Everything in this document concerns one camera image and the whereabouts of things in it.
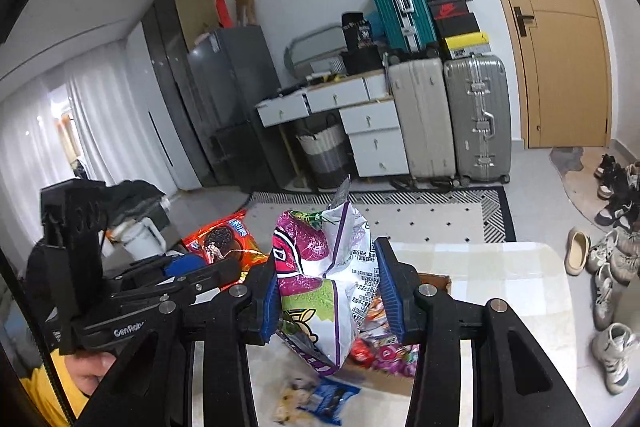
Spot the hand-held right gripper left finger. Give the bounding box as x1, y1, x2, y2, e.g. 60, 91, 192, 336
75, 256, 284, 427

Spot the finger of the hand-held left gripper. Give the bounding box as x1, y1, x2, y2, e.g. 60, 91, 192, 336
112, 253, 210, 293
150, 257, 242, 308

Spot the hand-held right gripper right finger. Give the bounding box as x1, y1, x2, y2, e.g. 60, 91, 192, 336
374, 237, 592, 427

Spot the red cookie packet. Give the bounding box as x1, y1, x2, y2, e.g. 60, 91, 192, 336
181, 209, 271, 285

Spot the purple white snack packet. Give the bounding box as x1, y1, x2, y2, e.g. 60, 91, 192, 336
272, 174, 388, 378

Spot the brown cardboard box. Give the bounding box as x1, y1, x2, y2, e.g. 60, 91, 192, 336
340, 271, 453, 400

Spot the person's left forearm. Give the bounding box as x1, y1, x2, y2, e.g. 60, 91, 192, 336
20, 349, 91, 427

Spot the person's left hand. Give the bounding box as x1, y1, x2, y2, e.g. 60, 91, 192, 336
70, 351, 118, 400

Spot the small red snack packet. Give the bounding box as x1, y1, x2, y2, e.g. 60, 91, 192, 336
367, 294, 401, 333

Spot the white kettle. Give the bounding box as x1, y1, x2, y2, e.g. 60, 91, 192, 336
120, 214, 166, 260

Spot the pink snack packet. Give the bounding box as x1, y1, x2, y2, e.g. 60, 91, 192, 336
372, 342, 418, 378

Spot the red noodle packet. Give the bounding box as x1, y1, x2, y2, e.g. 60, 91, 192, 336
350, 339, 376, 368

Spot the dark cloth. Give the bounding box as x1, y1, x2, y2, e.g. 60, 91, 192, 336
107, 179, 168, 228

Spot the black white patterned rug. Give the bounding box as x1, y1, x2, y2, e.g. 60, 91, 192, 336
250, 187, 517, 248

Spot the yellow noodle packet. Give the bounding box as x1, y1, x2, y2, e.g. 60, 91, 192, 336
272, 379, 321, 425

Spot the blue cookie packet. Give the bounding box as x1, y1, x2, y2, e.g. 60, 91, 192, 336
300, 379, 362, 425

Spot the white curtain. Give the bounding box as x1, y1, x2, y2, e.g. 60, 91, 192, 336
0, 57, 181, 228

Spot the woven laundry basket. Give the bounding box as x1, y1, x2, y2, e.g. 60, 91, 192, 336
296, 114, 353, 188

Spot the white drawer cabinet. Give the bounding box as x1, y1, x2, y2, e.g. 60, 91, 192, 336
340, 99, 411, 178

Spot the grey fridge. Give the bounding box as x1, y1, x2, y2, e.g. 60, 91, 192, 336
187, 25, 296, 192

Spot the beige suitcase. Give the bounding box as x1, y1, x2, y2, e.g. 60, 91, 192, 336
387, 57, 457, 188

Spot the beige slipper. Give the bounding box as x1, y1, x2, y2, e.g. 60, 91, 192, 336
565, 229, 592, 277

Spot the silver suitcase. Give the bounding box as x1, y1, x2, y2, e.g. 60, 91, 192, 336
443, 53, 512, 185

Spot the white desk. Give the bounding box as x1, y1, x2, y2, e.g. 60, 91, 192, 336
256, 74, 401, 188

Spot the dark tall cabinet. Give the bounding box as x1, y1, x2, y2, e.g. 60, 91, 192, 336
141, 0, 221, 192

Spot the round beige floor mat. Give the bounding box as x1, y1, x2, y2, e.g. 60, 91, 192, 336
562, 157, 640, 233

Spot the grey floor cloth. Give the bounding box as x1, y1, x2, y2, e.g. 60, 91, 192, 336
550, 147, 586, 172

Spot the loose sneakers group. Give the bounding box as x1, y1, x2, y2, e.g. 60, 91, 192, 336
586, 154, 640, 333

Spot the white high boot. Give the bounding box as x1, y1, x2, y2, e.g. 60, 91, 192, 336
592, 323, 637, 395

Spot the black bag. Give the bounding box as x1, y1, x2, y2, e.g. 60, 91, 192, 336
341, 11, 383, 75

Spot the yellow black box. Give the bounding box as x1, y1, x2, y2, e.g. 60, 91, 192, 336
440, 32, 492, 60

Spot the flat cardboard sheet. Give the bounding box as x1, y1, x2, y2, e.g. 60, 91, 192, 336
170, 0, 216, 50

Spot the narrow brown box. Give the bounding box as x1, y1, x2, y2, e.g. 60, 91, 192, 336
232, 0, 255, 28

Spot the plain black shoe box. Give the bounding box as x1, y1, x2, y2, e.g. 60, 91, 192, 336
434, 14, 480, 38

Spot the red black shoe box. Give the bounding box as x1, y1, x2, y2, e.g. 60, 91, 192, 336
429, 0, 471, 20

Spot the wooden door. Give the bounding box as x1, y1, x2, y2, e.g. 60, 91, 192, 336
460, 0, 613, 150

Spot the teal suitcase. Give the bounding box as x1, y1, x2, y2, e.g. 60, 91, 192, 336
362, 0, 438, 52

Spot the black door handle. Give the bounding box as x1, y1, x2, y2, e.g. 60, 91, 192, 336
514, 6, 535, 38

